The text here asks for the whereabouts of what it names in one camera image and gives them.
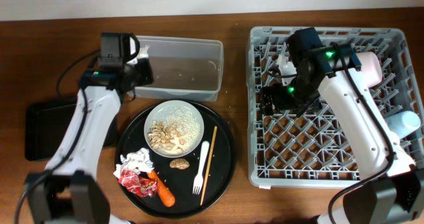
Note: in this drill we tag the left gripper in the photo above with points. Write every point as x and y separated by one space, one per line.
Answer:
148 74

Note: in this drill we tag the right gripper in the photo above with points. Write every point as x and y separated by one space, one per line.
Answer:
275 91

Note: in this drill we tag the white tissue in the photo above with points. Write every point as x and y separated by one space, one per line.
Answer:
136 162
141 54

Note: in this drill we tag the pink bowl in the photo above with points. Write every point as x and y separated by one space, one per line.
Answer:
371 68

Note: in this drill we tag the red snack wrapper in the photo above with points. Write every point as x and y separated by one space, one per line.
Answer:
142 187

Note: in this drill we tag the white cup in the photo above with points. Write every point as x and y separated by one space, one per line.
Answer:
403 123

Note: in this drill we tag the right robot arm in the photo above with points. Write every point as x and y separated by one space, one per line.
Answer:
390 189

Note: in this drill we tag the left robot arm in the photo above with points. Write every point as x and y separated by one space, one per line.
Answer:
67 190

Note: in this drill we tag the grey dishwasher rack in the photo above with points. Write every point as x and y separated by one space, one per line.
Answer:
311 151

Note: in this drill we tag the clear plastic bin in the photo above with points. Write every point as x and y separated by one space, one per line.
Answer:
183 68

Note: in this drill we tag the grey plate with food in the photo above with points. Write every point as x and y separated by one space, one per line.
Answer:
174 128

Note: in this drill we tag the black rectangular tray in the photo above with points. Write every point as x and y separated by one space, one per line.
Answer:
46 125

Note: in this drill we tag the walnut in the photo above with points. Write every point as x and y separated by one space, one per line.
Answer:
179 163

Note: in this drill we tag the wooden chopstick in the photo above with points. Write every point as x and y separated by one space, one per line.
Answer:
208 165

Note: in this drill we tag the round black tray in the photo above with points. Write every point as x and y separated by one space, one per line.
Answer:
180 182

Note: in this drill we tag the white plastic fork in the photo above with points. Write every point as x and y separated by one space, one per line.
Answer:
198 180

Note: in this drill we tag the orange carrot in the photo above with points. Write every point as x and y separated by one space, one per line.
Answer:
164 193

